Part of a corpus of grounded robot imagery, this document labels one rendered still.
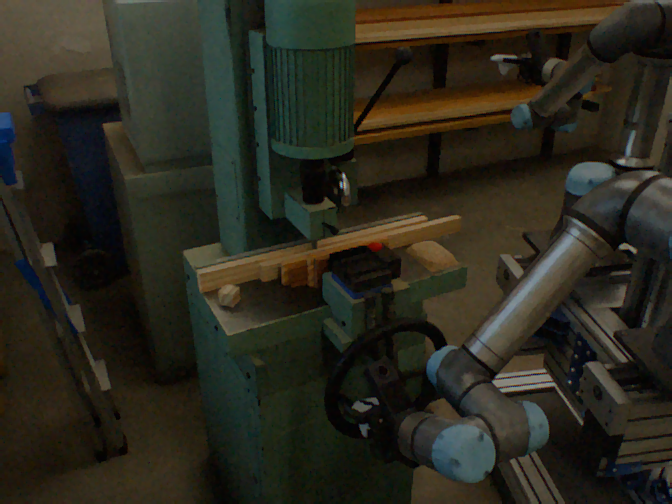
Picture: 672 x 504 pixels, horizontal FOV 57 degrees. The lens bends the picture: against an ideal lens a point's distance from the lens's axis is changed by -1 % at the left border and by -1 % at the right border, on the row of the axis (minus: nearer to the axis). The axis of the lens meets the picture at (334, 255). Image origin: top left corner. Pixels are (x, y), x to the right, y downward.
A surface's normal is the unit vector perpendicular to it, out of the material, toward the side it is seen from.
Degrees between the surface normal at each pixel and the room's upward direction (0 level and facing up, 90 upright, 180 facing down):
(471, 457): 60
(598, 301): 0
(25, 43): 90
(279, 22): 90
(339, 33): 90
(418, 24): 92
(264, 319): 0
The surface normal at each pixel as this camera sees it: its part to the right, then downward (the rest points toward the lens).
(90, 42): 0.41, 0.44
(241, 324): 0.00, -0.87
